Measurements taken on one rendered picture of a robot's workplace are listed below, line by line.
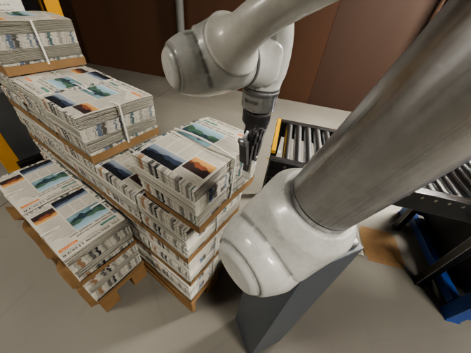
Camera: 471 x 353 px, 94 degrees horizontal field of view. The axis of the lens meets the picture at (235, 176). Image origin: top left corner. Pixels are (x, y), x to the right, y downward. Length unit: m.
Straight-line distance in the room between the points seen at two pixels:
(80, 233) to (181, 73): 0.98
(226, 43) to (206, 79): 0.06
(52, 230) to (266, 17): 1.20
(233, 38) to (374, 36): 4.00
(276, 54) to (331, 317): 1.55
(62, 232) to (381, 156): 1.23
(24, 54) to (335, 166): 1.54
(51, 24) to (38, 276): 1.47
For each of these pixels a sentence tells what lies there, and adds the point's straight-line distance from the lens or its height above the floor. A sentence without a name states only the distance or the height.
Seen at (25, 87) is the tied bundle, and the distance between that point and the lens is 1.46.
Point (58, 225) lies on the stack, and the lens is 1.31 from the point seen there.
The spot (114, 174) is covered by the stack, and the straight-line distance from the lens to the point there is 1.10.
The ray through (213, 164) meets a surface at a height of 1.07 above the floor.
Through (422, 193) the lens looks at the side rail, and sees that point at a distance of 1.47.
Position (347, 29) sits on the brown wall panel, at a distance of 4.23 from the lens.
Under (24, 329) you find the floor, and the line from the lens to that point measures 1.84.
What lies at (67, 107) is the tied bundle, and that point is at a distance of 1.17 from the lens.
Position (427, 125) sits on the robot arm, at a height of 1.44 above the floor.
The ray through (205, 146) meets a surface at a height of 1.07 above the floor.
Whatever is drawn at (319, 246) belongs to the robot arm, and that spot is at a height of 1.26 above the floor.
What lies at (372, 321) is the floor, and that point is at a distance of 1.86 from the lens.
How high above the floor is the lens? 1.50
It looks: 41 degrees down
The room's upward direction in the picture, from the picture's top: 7 degrees clockwise
